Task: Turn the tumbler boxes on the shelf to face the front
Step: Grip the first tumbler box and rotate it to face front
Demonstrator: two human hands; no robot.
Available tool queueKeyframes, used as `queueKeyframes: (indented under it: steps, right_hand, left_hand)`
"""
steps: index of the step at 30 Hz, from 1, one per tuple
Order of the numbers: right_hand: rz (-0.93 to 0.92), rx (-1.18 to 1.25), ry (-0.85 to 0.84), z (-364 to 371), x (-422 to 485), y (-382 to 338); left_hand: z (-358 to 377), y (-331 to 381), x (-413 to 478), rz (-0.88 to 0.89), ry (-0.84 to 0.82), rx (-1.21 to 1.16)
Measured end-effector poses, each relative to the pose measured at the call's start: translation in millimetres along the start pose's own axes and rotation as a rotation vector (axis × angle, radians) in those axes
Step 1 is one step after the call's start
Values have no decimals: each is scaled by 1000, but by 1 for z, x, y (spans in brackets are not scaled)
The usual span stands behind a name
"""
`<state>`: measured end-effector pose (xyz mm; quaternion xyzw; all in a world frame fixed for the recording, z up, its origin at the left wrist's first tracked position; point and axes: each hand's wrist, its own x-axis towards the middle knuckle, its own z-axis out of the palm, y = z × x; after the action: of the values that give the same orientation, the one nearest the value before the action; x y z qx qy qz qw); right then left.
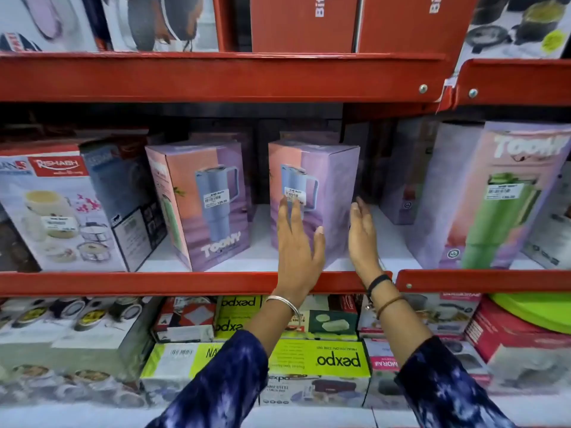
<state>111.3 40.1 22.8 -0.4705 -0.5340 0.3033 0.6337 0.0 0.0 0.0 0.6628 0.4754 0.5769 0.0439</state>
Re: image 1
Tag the person's left hand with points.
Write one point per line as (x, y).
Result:
(296, 258)

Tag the person's right hand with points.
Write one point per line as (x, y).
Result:
(363, 245)

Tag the red metal shelf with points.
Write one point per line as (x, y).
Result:
(522, 82)
(134, 283)
(200, 77)
(468, 280)

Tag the person's right forearm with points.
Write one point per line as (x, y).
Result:
(401, 327)

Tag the person's left forearm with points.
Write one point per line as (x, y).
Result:
(250, 352)

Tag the yellow-green flat box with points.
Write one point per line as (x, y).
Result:
(236, 314)

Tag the plain purple box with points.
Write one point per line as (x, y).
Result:
(408, 173)

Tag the white red lunch box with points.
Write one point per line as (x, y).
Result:
(437, 314)

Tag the large purple tumbler box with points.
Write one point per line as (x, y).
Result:
(464, 209)

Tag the small red white box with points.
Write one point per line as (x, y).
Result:
(187, 320)

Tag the red grey box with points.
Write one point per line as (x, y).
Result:
(522, 352)

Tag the plain red box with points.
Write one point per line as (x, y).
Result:
(303, 28)
(406, 31)

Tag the white steel containers box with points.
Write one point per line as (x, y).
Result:
(76, 338)

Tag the white lunch pack box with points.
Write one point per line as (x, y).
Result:
(49, 205)

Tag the white cookware picture box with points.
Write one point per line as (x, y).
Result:
(522, 31)

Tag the white box purple lunchbox picture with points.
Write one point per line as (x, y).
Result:
(44, 22)

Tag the black wrist band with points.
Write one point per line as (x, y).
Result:
(379, 281)

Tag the silver bangle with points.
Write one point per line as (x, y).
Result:
(285, 302)

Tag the green plastic lid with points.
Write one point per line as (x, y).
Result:
(540, 307)

